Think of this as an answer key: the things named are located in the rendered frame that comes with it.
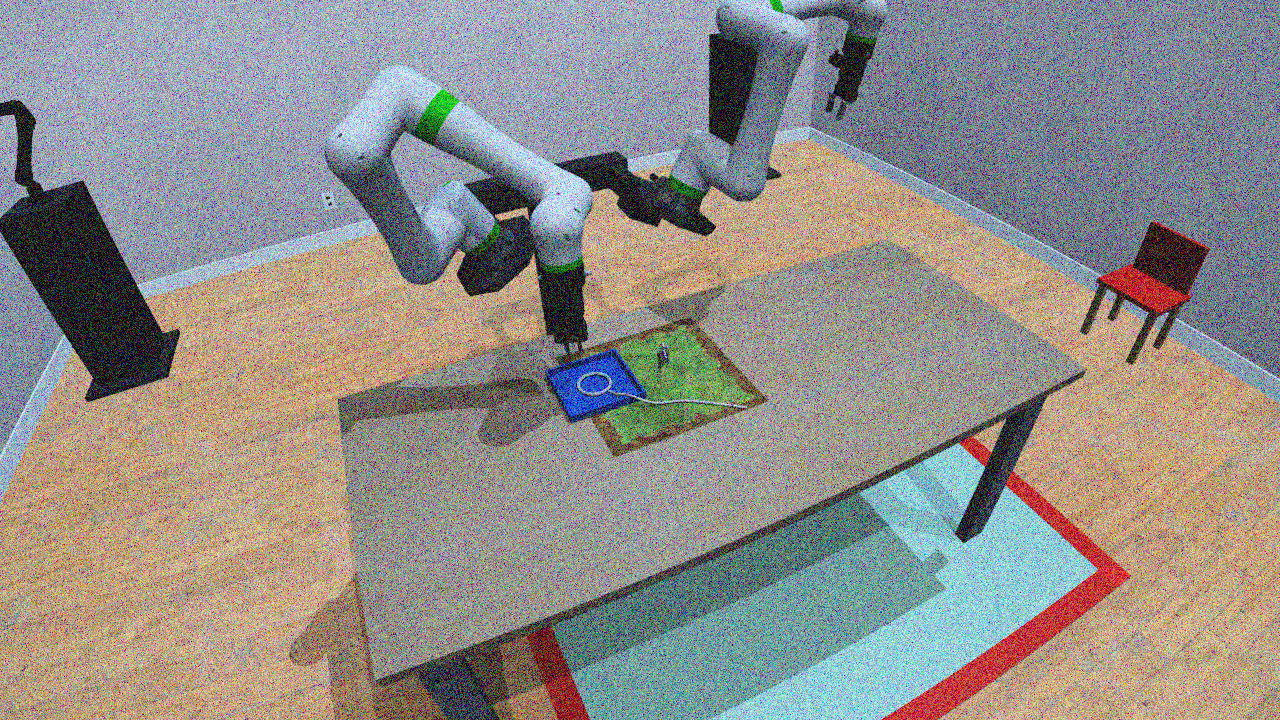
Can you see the white ring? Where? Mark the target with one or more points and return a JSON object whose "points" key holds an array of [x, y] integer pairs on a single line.
{"points": [[594, 393]]}

